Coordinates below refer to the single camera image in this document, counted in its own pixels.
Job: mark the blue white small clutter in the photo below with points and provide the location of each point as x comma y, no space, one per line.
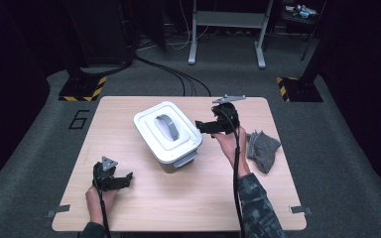
302,11

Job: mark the black stand base hazard stripes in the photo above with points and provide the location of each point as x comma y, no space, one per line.
302,91
79,88

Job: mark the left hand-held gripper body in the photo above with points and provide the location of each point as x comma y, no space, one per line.
104,178

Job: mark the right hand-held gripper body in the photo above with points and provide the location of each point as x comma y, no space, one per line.
228,117

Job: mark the black shelf stand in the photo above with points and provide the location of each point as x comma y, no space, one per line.
311,39

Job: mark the black cabinet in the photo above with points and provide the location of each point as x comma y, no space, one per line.
102,33

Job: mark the grey cloth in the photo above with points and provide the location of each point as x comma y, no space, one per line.
264,150

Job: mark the person's right hand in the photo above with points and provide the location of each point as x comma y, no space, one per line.
231,148

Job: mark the white metal desk frame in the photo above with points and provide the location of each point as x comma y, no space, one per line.
226,19

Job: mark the person's left hand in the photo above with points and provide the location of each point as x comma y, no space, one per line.
96,205

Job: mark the grey tape strip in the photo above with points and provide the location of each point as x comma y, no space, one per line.
300,210
58,210

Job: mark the dark curtain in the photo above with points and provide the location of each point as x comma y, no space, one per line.
6,82
370,82

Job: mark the clear plastic storage box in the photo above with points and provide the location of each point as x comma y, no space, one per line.
178,165

